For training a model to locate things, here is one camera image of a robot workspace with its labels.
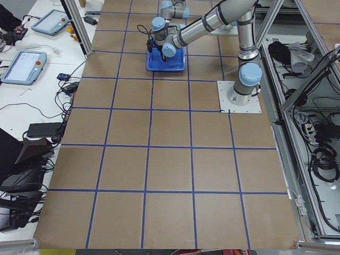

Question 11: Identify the teach pendant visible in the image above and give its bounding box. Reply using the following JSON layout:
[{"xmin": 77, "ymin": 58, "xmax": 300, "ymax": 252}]
[
  {"xmin": 31, "ymin": 9, "xmax": 69, "ymax": 36},
  {"xmin": 1, "ymin": 50, "xmax": 47, "ymax": 86}
]

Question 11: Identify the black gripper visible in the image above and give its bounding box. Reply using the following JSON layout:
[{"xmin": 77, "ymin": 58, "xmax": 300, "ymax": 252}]
[{"xmin": 158, "ymin": 46, "xmax": 167, "ymax": 62}]

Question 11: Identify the small black blue device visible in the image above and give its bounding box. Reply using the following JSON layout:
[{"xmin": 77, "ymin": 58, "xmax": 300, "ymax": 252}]
[{"xmin": 56, "ymin": 73, "xmax": 71, "ymax": 81}]

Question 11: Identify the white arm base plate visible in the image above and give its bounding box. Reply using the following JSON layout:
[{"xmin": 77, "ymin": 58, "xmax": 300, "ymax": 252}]
[{"xmin": 217, "ymin": 81, "xmax": 262, "ymax": 114}]

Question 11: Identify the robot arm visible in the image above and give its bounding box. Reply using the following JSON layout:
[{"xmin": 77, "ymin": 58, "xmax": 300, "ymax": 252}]
[
  {"xmin": 160, "ymin": 0, "xmax": 190, "ymax": 20},
  {"xmin": 148, "ymin": 1, "xmax": 262, "ymax": 106}
]

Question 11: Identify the black power brick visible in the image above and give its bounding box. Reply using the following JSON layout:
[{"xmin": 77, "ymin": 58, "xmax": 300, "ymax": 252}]
[{"xmin": 27, "ymin": 122, "xmax": 62, "ymax": 138}]

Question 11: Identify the black power adapter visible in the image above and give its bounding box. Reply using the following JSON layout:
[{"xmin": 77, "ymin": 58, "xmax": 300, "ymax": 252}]
[{"xmin": 62, "ymin": 82, "xmax": 79, "ymax": 95}]

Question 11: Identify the teach pendant far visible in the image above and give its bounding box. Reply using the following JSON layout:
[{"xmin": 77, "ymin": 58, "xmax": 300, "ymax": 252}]
[{"xmin": 31, "ymin": 9, "xmax": 69, "ymax": 36}]

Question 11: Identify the blue plastic tray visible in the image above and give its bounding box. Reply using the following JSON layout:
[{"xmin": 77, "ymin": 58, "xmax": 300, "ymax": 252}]
[{"xmin": 145, "ymin": 23, "xmax": 186, "ymax": 72}]

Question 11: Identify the brass cylinder tool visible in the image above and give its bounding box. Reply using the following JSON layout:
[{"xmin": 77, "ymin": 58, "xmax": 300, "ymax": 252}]
[{"xmin": 66, "ymin": 25, "xmax": 79, "ymax": 42}]

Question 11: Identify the aluminium frame post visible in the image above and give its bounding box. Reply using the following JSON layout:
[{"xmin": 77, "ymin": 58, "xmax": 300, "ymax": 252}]
[{"xmin": 61, "ymin": 0, "xmax": 93, "ymax": 56}]

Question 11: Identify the teach pendant near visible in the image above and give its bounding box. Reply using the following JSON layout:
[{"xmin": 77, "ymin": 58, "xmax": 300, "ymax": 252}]
[{"xmin": 1, "ymin": 50, "xmax": 47, "ymax": 86}]

